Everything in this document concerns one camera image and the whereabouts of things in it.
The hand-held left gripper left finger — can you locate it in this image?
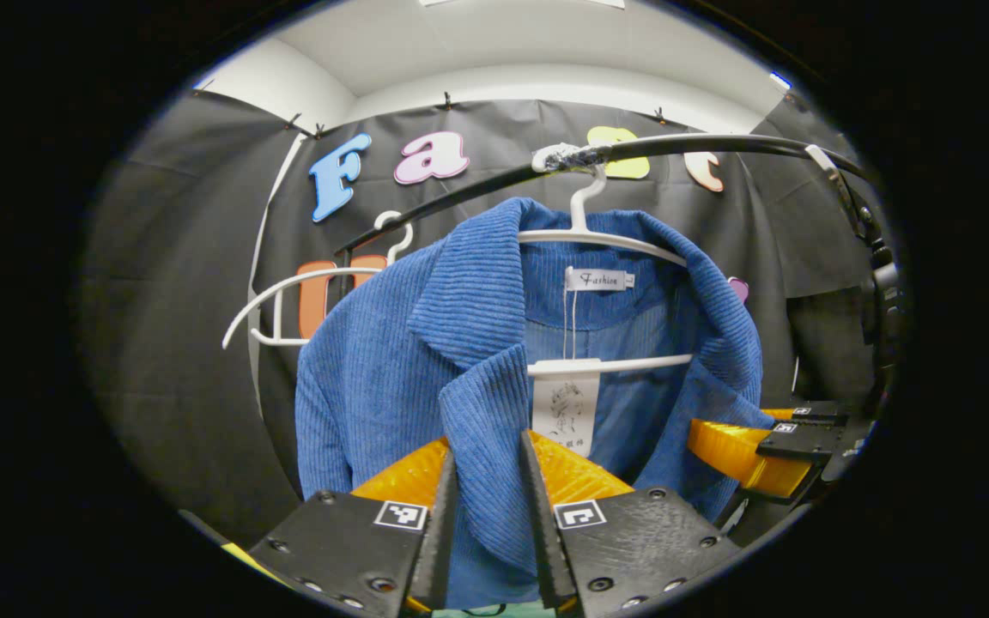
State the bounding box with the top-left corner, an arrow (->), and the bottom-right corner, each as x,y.
247,436 -> 459,617

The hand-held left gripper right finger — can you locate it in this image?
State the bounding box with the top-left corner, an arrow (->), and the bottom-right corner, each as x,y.
519,429 -> 744,617

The green laundry hamper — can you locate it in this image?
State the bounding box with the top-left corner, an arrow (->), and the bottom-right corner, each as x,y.
431,601 -> 561,618

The blue corduroy jacket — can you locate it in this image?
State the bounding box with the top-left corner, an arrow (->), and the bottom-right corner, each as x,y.
294,197 -> 777,612

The white hanger with taped hook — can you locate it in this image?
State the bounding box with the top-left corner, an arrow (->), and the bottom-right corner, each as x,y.
517,142 -> 696,380

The black clothes rack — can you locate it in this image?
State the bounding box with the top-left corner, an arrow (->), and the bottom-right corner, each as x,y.
333,133 -> 869,310

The white plastic hanger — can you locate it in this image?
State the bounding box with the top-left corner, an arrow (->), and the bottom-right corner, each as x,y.
221,210 -> 416,350

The black metal stand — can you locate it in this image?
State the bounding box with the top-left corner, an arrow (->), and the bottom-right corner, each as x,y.
804,144 -> 906,379

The black backdrop cloth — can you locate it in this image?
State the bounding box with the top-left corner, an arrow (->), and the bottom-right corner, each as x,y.
78,86 -> 890,550

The large ceiling light panel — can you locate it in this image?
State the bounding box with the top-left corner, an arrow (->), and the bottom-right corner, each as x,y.
422,0 -> 624,9

